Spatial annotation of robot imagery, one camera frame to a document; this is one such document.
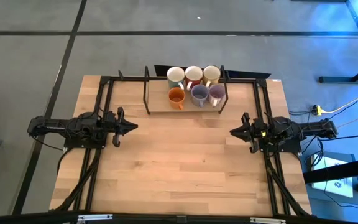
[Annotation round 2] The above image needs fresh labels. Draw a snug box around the black flat panel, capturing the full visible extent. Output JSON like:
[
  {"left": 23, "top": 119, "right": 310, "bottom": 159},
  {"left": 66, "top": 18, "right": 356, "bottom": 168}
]
[{"left": 154, "top": 64, "right": 272, "bottom": 80}]

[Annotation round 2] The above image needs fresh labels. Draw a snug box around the yellow floor cable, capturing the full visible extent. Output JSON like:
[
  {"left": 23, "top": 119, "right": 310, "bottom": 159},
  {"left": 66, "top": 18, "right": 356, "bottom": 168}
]
[{"left": 321, "top": 95, "right": 358, "bottom": 114}]

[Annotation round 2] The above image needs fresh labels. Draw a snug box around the black stand crossbar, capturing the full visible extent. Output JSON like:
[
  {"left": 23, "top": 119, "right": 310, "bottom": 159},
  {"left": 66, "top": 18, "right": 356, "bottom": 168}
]
[{"left": 302, "top": 154, "right": 358, "bottom": 185}]

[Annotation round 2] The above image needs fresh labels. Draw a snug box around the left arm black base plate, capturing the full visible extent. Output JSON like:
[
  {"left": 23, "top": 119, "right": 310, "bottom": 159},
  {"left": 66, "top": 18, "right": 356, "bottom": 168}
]
[{"left": 63, "top": 126, "right": 109, "bottom": 149}]

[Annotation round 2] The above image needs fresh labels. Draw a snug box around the yellow coffee mug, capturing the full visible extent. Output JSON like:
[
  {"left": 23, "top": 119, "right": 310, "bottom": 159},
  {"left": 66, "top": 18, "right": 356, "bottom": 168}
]
[{"left": 202, "top": 64, "right": 222, "bottom": 89}]

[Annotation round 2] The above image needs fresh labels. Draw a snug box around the lavender blue coffee mug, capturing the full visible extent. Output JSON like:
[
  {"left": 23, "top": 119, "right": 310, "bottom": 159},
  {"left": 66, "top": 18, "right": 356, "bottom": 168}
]
[{"left": 190, "top": 83, "right": 210, "bottom": 109}]

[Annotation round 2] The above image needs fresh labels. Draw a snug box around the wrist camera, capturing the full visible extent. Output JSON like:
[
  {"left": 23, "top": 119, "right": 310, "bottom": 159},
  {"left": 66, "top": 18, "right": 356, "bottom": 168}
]
[
  {"left": 257, "top": 126, "right": 272, "bottom": 142},
  {"left": 104, "top": 113, "right": 117, "bottom": 133}
]

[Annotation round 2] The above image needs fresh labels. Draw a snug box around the wooden shelf with black frame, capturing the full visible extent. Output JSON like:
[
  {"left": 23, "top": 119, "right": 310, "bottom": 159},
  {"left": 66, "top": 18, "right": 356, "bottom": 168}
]
[{"left": 143, "top": 64, "right": 230, "bottom": 116}]

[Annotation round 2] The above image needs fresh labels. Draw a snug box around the mauve purple coffee mug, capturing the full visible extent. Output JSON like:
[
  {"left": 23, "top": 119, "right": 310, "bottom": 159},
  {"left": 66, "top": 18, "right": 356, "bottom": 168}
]
[{"left": 208, "top": 83, "right": 227, "bottom": 108}]

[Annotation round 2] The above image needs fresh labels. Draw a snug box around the orange coffee mug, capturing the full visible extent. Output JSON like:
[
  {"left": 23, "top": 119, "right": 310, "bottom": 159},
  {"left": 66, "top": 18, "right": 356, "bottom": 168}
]
[{"left": 167, "top": 86, "right": 186, "bottom": 111}]

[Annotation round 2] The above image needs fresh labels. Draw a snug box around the silver metal bracket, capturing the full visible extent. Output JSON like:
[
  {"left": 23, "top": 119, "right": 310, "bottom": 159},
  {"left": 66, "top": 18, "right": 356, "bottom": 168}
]
[
  {"left": 249, "top": 217, "right": 287, "bottom": 224},
  {"left": 76, "top": 213, "right": 114, "bottom": 223}
]

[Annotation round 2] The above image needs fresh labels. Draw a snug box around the black T-shaped stand foot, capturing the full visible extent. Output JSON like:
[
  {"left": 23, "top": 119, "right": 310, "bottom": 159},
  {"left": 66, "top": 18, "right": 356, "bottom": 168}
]
[{"left": 318, "top": 60, "right": 358, "bottom": 85}]

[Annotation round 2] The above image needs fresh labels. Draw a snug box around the teal coffee mug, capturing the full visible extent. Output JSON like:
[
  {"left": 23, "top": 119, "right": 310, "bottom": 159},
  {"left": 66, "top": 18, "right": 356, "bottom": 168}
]
[{"left": 166, "top": 66, "right": 186, "bottom": 91}]

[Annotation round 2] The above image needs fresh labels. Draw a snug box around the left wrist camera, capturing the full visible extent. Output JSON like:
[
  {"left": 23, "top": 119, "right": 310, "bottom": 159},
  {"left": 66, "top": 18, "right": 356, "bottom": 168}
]
[{"left": 104, "top": 113, "right": 117, "bottom": 133}]

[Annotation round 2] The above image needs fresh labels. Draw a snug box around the black aluminium table frame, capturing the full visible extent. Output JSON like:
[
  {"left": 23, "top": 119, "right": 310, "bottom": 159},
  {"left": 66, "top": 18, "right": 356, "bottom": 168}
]
[{"left": 52, "top": 70, "right": 312, "bottom": 217}]

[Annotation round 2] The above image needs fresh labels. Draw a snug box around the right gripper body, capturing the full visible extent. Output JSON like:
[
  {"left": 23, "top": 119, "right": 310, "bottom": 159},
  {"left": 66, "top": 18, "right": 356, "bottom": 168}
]
[{"left": 242, "top": 112, "right": 272, "bottom": 154}]

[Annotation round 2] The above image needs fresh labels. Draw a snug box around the red coffee mug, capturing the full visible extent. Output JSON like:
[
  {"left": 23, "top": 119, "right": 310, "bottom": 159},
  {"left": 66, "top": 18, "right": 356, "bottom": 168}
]
[{"left": 184, "top": 65, "right": 204, "bottom": 91}]

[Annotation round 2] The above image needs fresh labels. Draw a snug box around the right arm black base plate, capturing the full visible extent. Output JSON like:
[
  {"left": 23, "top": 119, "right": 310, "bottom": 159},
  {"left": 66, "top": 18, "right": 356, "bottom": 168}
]
[{"left": 257, "top": 128, "right": 303, "bottom": 154}]

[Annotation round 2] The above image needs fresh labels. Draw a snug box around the black table edge bar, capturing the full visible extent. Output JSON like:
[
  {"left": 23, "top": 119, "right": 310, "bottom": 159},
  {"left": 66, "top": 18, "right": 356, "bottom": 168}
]
[{"left": 0, "top": 210, "right": 358, "bottom": 224}]

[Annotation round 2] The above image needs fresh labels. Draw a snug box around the black floor cable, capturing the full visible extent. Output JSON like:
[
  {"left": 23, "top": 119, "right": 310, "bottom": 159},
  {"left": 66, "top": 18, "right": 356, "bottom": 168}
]
[{"left": 303, "top": 132, "right": 358, "bottom": 147}]

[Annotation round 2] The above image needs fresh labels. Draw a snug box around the beige floor cable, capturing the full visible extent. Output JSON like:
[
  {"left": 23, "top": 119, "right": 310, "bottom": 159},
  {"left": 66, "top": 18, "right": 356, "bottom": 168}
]
[{"left": 320, "top": 107, "right": 358, "bottom": 139}]

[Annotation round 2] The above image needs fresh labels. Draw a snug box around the white box with logo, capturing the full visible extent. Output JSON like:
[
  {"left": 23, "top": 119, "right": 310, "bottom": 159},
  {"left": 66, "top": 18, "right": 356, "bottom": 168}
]
[{"left": 310, "top": 152, "right": 356, "bottom": 199}]

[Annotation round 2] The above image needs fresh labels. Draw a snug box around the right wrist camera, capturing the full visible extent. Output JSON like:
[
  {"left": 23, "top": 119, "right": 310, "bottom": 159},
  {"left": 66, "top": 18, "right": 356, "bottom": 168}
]
[{"left": 257, "top": 126, "right": 272, "bottom": 142}]

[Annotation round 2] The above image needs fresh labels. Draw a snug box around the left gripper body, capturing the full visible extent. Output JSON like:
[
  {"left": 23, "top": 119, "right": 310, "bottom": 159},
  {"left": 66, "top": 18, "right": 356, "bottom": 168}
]
[{"left": 103, "top": 106, "right": 126, "bottom": 148}]

